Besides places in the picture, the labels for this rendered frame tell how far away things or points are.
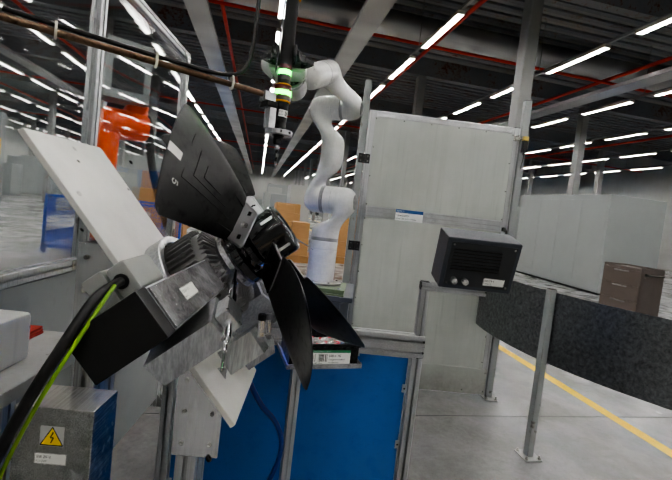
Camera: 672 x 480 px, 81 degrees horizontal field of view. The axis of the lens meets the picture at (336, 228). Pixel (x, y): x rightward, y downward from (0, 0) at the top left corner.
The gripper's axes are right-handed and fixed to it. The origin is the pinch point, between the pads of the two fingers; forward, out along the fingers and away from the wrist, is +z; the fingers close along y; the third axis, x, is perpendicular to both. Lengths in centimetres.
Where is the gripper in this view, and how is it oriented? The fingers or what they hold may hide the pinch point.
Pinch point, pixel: (286, 52)
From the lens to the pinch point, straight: 109.5
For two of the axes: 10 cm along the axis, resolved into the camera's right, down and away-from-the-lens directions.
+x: 1.1, -9.9, -0.5
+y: -9.9, -1.1, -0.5
